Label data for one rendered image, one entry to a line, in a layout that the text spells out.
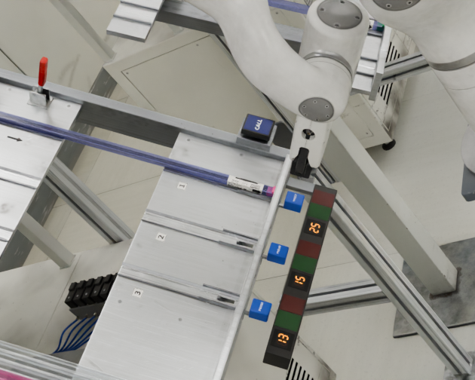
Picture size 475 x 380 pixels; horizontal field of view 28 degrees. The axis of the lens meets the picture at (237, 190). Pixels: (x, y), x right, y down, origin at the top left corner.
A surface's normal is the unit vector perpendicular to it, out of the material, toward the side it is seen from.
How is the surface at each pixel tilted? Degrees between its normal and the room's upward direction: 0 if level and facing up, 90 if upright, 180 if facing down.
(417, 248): 90
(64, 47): 90
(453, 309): 0
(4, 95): 43
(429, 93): 0
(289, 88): 86
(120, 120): 90
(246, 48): 53
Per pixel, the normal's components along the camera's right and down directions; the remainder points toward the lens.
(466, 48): 0.02, 0.63
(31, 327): -0.57, -0.64
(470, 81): -0.29, 0.75
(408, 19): 0.14, 0.98
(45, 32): 0.77, -0.22
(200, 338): 0.11, -0.62
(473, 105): -0.46, 0.77
